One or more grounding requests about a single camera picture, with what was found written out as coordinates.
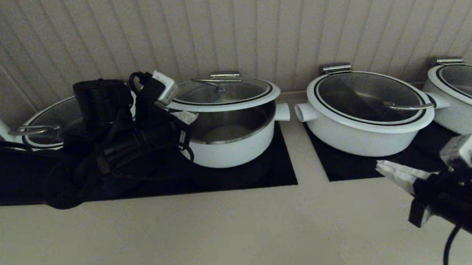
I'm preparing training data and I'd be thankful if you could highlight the white steel-lined pot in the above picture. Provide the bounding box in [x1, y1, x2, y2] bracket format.
[422, 90, 472, 150]
[177, 101, 294, 171]
[294, 96, 430, 162]

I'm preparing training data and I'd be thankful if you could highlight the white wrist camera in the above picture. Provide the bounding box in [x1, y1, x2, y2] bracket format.
[438, 134, 472, 170]
[150, 69, 181, 106]

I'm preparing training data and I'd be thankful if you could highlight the black induction cooktop plate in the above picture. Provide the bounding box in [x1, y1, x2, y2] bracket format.
[303, 114, 472, 184]
[56, 121, 298, 203]

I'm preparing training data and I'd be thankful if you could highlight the glass lid with white rim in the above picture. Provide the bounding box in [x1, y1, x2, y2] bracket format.
[163, 73, 281, 115]

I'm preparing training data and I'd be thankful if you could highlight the white left pot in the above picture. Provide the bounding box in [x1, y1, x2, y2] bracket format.
[7, 96, 83, 153]

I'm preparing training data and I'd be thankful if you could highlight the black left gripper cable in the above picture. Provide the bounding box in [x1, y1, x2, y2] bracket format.
[177, 129, 196, 164]

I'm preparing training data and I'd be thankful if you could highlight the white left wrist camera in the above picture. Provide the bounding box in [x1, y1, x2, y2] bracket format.
[150, 69, 181, 106]

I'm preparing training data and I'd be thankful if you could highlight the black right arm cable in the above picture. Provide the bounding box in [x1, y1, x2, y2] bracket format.
[441, 225, 466, 265]

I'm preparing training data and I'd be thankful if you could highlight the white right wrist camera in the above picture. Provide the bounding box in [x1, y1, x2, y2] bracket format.
[438, 134, 472, 170]

